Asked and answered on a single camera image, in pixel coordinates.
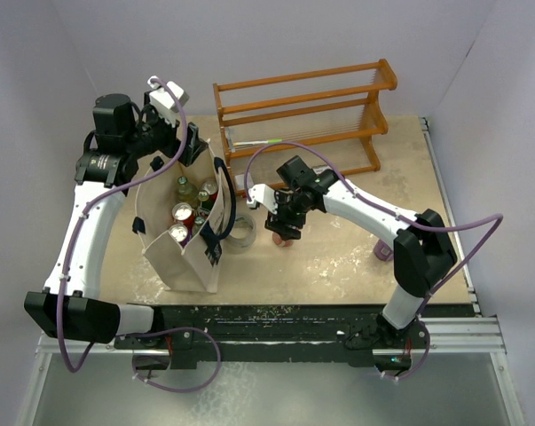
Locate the purple soda can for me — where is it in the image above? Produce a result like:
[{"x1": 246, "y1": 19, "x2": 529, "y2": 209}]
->
[{"x1": 373, "y1": 240, "x2": 394, "y2": 262}]

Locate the orange wooden shelf rack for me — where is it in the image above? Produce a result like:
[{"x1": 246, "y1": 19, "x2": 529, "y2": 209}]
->
[{"x1": 213, "y1": 59, "x2": 398, "y2": 179}]

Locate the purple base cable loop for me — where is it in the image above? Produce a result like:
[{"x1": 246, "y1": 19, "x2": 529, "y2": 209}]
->
[{"x1": 131, "y1": 327, "x2": 224, "y2": 394}]

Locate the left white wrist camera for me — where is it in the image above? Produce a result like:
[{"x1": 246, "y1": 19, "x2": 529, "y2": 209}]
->
[{"x1": 147, "y1": 75, "x2": 189, "y2": 127}]

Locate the green and white pen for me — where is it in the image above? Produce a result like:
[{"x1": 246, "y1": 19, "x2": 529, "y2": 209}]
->
[{"x1": 232, "y1": 138, "x2": 282, "y2": 148}]

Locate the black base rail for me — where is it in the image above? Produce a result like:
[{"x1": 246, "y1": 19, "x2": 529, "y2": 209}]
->
[{"x1": 114, "y1": 304, "x2": 429, "y2": 368}]

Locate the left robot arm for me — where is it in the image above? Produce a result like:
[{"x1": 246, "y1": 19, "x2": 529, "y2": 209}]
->
[{"x1": 24, "y1": 82, "x2": 194, "y2": 348}]

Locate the clear glass bottle green cap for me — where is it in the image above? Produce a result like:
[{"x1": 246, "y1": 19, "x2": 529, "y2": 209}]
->
[{"x1": 176, "y1": 176, "x2": 199, "y2": 209}]

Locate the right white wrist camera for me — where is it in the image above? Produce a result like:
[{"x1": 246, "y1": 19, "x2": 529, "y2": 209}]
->
[{"x1": 247, "y1": 184, "x2": 278, "y2": 215}]

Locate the purple Fanta can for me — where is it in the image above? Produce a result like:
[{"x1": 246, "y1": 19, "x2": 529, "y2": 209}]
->
[{"x1": 168, "y1": 223, "x2": 191, "y2": 247}]

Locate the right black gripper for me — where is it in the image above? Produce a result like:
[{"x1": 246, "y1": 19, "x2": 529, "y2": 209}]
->
[{"x1": 265, "y1": 188, "x2": 309, "y2": 240}]

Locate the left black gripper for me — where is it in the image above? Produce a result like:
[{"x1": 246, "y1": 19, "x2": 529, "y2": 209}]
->
[{"x1": 125, "y1": 92, "x2": 207, "y2": 166}]

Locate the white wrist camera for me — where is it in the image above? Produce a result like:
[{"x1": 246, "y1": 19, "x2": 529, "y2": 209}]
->
[
  {"x1": 247, "y1": 184, "x2": 278, "y2": 215},
  {"x1": 147, "y1": 75, "x2": 189, "y2": 127}
]

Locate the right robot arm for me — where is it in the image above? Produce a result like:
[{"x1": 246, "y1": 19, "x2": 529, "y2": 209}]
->
[{"x1": 248, "y1": 156, "x2": 457, "y2": 347}]

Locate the white card on shelf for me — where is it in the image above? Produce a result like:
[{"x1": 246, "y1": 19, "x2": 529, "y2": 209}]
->
[{"x1": 234, "y1": 174, "x2": 253, "y2": 190}]

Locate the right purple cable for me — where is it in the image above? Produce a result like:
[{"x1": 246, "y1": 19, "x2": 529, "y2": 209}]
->
[{"x1": 243, "y1": 141, "x2": 504, "y2": 382}]

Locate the clear tape roll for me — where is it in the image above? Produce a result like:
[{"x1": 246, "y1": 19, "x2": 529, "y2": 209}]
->
[{"x1": 226, "y1": 213, "x2": 256, "y2": 249}]

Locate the beige canvas tote bag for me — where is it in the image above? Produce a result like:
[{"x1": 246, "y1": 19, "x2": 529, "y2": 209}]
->
[{"x1": 134, "y1": 143, "x2": 236, "y2": 293}]

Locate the red cola can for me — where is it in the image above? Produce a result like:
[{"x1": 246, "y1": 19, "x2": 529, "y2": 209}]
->
[
  {"x1": 271, "y1": 233, "x2": 294, "y2": 248},
  {"x1": 201, "y1": 178, "x2": 218, "y2": 201},
  {"x1": 171, "y1": 202, "x2": 194, "y2": 228}
]

